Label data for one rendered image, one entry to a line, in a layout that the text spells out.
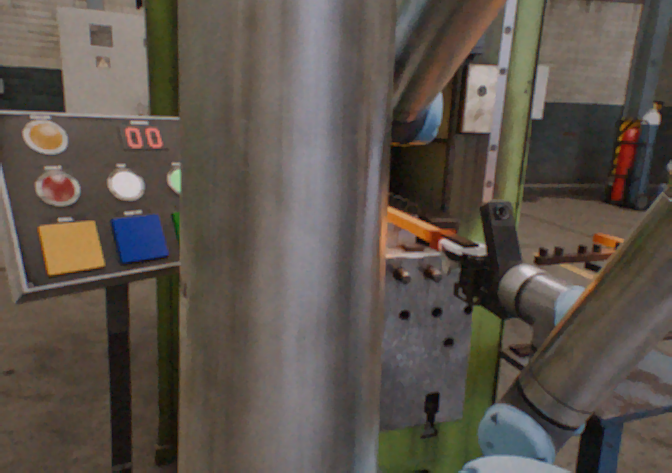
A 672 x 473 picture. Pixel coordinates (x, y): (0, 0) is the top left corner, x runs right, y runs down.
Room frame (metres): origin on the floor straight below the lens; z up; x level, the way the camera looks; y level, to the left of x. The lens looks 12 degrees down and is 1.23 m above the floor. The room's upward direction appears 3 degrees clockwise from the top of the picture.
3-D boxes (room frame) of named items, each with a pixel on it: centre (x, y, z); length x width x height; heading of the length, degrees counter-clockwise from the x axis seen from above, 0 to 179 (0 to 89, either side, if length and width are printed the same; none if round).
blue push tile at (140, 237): (0.82, 0.32, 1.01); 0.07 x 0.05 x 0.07; 133
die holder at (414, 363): (1.39, -0.08, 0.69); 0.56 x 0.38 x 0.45; 18
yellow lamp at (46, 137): (0.81, 0.45, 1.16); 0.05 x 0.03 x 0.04; 108
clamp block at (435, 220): (1.28, -0.25, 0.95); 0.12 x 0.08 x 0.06; 18
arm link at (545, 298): (0.62, -0.30, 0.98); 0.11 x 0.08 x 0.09; 18
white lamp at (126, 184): (0.85, 0.35, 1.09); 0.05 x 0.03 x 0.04; 108
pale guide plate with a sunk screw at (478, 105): (1.39, -0.36, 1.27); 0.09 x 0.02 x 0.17; 108
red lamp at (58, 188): (0.78, 0.42, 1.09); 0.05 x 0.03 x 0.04; 108
